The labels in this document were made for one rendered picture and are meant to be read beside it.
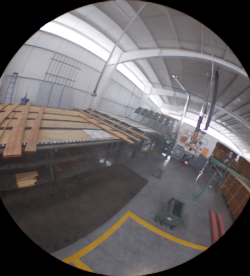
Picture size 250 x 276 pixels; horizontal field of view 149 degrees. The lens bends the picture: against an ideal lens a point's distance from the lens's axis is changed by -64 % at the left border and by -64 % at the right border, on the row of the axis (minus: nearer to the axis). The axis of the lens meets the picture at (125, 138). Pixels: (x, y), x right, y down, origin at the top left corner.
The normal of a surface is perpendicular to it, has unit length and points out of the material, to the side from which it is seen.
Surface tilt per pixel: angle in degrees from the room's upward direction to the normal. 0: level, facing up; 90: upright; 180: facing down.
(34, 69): 92
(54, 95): 90
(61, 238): 0
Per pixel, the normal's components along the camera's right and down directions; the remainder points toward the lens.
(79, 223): 0.33, -0.91
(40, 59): 0.79, 0.40
